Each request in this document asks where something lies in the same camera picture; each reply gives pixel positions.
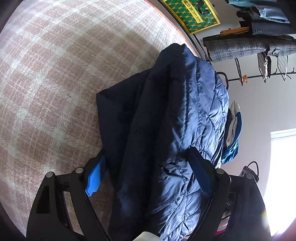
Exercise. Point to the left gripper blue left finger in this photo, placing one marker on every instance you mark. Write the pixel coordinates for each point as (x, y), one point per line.
(95, 170)

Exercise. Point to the bright blue jacket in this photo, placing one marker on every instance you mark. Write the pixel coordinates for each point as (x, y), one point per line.
(231, 151)

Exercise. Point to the plaid pink bed blanket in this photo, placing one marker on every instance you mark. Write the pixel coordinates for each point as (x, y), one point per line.
(55, 57)

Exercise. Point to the denim hanging jacket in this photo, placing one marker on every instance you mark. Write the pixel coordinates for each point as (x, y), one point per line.
(267, 10)

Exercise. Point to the yellow green patterned box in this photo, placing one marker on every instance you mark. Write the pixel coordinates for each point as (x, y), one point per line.
(193, 15)

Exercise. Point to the navy puffer jacket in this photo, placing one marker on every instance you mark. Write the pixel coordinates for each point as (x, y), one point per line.
(146, 123)

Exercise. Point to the small teddy bear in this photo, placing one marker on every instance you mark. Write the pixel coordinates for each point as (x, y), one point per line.
(244, 79)

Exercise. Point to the grey plaid hanging coat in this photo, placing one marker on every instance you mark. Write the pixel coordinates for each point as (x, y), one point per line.
(225, 49)

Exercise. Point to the folded white garment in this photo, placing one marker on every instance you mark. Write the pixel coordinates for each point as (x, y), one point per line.
(234, 108)

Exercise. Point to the black hanging garment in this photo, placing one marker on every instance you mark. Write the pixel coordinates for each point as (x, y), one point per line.
(265, 29)

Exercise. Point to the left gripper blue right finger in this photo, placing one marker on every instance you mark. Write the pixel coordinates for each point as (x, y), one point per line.
(202, 169)

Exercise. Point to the pink sleeve forearm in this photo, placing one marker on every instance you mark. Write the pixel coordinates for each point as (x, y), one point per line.
(220, 230)

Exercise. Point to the items on top shelf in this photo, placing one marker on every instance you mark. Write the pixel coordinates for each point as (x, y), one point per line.
(264, 65)

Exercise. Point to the black metal clothes rack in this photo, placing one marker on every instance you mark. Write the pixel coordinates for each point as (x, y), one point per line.
(231, 72)

